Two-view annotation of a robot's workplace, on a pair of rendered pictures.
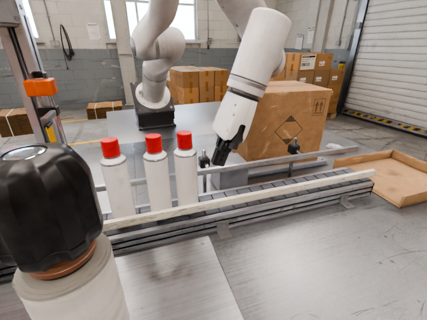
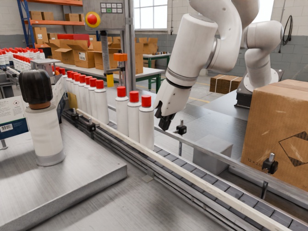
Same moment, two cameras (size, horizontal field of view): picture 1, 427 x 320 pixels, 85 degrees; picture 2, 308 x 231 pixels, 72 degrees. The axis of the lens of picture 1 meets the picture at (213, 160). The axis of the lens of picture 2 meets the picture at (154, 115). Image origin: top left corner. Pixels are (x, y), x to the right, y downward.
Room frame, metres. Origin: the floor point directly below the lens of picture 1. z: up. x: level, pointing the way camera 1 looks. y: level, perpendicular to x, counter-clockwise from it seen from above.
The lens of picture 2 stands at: (0.23, -0.55, 1.28)
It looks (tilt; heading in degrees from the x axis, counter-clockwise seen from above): 22 degrees down; 65
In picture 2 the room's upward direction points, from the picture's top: straight up
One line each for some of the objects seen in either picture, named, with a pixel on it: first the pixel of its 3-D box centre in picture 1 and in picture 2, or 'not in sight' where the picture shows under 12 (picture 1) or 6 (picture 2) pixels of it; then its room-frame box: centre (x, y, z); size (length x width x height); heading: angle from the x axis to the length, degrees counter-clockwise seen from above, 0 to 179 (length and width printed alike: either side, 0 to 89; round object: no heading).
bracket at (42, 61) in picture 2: not in sight; (45, 61); (0.18, 0.68, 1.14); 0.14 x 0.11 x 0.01; 108
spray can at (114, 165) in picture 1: (117, 183); (122, 112); (0.44, 0.21, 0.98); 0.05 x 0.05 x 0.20
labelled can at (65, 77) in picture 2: not in sight; (64, 86); (0.26, 0.77, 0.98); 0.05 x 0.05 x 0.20
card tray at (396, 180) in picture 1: (395, 173); not in sight; (0.72, -0.64, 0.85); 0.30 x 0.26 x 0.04; 108
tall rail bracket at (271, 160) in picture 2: (296, 163); (263, 183); (0.68, -0.27, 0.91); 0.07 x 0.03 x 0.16; 18
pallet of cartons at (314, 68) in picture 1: (301, 86); not in sight; (4.50, -1.62, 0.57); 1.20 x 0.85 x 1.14; 116
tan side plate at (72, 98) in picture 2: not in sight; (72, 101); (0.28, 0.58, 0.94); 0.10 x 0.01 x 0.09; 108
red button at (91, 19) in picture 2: not in sight; (92, 19); (0.39, 0.39, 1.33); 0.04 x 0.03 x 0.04; 163
